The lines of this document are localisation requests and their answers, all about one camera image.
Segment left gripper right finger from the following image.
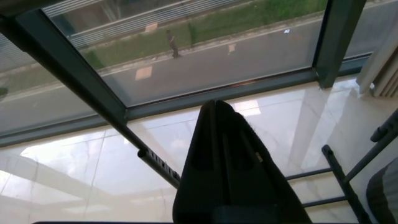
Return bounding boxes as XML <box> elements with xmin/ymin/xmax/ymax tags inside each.
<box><xmin>215</xmin><ymin>100</ymin><xmax>279</xmax><ymax>206</ymax></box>

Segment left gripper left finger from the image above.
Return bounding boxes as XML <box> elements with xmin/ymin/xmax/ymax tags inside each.
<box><xmin>172</xmin><ymin>99</ymin><xmax>226</xmax><ymax>224</ymax></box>

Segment black garment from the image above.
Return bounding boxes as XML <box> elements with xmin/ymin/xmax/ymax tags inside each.
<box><xmin>235</xmin><ymin>111</ymin><xmax>313</xmax><ymax>224</ymax></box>

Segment black clothes rack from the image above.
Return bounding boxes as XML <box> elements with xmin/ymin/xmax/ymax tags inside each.
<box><xmin>118</xmin><ymin>108</ymin><xmax>398</xmax><ymax>224</ymax></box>

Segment window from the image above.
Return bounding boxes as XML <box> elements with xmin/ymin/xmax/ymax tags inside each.
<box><xmin>0</xmin><ymin>0</ymin><xmax>398</xmax><ymax>147</ymax></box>

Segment beige curtain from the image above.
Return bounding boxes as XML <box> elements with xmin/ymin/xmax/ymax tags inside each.
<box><xmin>356</xmin><ymin>27</ymin><xmax>398</xmax><ymax>99</ymax></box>

